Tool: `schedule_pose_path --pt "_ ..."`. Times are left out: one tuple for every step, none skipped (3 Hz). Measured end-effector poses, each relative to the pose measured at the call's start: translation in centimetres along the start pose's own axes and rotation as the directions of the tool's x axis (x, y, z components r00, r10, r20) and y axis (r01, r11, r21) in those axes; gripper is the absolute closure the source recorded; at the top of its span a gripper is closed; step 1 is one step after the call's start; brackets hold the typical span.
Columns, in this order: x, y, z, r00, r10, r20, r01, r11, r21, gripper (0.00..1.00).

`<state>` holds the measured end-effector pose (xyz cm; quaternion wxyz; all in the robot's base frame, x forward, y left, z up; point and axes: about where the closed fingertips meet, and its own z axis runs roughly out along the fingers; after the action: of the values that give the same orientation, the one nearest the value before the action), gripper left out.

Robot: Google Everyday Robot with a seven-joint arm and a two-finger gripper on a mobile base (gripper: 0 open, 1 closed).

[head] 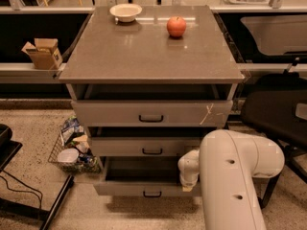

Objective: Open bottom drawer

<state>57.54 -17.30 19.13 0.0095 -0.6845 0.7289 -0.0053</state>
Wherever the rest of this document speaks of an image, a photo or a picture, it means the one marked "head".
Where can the black stand base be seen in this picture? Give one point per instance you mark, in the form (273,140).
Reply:
(8,149)

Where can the grey top drawer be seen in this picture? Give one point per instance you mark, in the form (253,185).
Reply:
(152,113)

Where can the grey bottom drawer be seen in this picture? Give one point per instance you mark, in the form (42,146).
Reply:
(147,176)

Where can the white plastic lid container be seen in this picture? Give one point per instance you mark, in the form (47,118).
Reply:
(68,156)

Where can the wire basket with items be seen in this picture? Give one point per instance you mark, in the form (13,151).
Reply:
(72,136)

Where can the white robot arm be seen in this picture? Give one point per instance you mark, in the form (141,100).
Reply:
(225,165)

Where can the grey middle drawer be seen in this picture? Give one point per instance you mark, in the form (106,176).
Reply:
(143,146)

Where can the black office chair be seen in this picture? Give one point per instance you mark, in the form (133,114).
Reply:
(276,106)

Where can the red apple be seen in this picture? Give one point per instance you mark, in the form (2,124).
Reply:
(176,26)

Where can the grey drawer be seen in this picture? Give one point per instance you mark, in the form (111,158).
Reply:
(147,176)
(152,113)
(143,146)

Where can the grey drawer cabinet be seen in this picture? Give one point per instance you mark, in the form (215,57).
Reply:
(140,61)

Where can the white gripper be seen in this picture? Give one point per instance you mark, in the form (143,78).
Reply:
(186,175)

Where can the open cardboard box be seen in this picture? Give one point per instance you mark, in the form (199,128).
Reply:
(44,53)

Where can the white ceramic bowl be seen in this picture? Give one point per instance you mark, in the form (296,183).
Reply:
(125,13)

